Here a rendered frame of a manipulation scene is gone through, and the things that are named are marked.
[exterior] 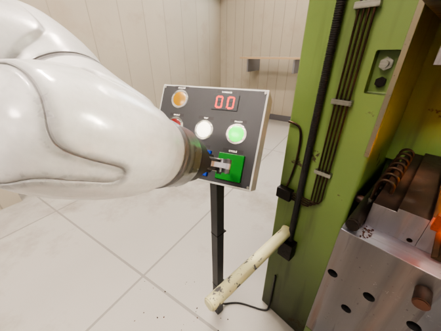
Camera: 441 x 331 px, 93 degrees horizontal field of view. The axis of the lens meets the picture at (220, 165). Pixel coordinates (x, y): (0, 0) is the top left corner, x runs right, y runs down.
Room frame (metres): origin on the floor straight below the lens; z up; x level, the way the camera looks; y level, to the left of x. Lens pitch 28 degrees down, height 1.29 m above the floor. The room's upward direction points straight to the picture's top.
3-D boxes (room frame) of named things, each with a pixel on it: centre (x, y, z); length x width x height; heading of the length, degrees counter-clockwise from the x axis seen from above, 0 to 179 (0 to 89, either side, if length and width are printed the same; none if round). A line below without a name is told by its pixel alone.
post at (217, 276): (0.67, 0.01, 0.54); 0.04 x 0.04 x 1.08; 43
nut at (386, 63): (0.57, -0.40, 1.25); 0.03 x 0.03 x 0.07; 43
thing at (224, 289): (0.51, -0.12, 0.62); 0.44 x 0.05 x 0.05; 133
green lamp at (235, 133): (0.56, -0.04, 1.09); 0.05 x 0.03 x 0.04; 43
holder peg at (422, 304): (0.24, -0.39, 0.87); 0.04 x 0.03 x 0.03; 133
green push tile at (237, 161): (0.52, -0.03, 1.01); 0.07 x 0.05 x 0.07; 68
